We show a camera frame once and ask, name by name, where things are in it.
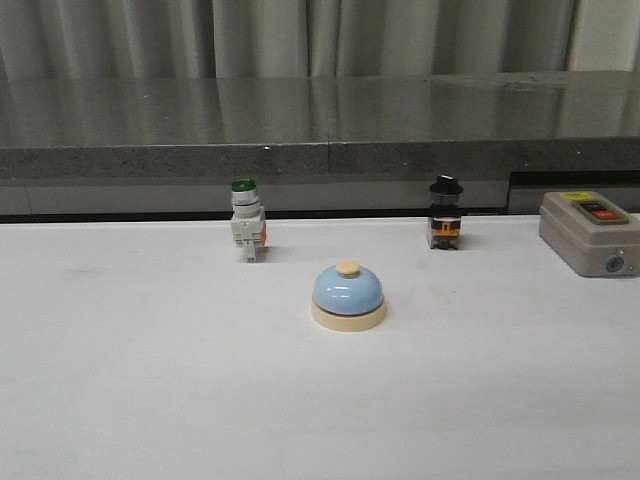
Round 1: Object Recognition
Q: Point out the blue and cream call bell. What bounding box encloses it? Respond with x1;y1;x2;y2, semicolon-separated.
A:
311;260;386;332

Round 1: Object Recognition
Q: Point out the dark grey stone counter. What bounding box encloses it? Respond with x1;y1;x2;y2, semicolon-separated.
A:
1;71;639;216

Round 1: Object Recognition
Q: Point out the grey curtain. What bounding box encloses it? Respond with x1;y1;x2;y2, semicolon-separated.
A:
1;1;577;80

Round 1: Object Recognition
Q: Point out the green pushbutton switch white body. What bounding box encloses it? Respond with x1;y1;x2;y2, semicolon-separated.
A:
231;178;267;262

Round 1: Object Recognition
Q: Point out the black rotary selector switch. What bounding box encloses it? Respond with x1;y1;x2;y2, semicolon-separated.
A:
426;174;464;250

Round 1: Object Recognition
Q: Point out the grey push button switch box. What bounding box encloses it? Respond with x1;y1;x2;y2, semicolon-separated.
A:
539;191;639;277

